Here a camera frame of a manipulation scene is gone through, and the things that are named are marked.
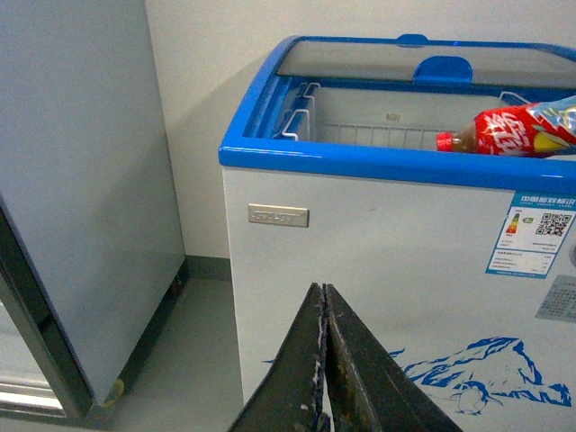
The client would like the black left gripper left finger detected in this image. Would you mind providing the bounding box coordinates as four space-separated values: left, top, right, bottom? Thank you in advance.
229 283 331 431

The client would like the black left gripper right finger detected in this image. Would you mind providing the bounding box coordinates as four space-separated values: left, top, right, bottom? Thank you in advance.
324 284 461 432

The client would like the red iced tea bottle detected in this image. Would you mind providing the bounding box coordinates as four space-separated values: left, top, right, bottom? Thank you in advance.
436 96 575 158

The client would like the glass sliding freezer lid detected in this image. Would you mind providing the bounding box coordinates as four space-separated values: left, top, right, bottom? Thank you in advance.
277 40 575 89

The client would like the white blue chest freezer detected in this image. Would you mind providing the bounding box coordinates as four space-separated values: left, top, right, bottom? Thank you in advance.
219 34 575 431

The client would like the silver brand nameplate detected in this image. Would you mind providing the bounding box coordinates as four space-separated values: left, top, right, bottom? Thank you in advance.
247 203 310 228

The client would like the grey instruction sticker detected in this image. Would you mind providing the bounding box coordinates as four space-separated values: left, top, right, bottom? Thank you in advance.
535 275 576 323

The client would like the energy efficiency label sticker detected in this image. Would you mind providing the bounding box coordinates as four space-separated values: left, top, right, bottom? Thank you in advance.
486 192 575 279

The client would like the oval temperature control panel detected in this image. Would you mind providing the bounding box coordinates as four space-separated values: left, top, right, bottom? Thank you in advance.
570 245 576 266

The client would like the white upright cabinet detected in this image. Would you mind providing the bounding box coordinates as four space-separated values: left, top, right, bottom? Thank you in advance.
1 1 185 422

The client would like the white wire freezer basket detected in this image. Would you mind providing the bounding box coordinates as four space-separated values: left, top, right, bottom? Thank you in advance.
272 82 527 150

